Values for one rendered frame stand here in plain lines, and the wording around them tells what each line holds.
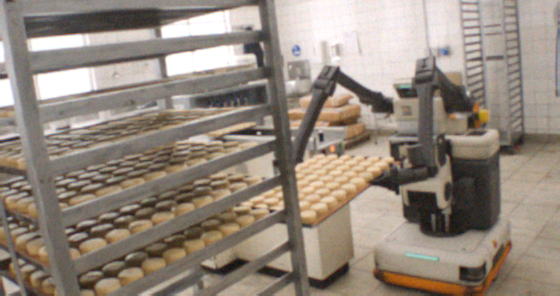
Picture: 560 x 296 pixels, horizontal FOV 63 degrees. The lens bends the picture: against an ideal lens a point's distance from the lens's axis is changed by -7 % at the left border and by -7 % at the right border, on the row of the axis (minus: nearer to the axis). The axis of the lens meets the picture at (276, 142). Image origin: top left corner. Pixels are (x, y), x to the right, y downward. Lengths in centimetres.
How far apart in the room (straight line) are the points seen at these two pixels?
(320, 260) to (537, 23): 421
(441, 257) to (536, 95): 387
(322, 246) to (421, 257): 55
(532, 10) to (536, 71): 70
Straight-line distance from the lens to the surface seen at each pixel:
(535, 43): 612
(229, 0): 113
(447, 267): 259
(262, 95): 336
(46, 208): 83
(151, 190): 96
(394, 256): 270
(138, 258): 110
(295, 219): 124
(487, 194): 274
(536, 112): 621
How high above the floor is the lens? 137
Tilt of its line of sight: 10 degrees down
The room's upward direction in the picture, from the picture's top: 7 degrees counter-clockwise
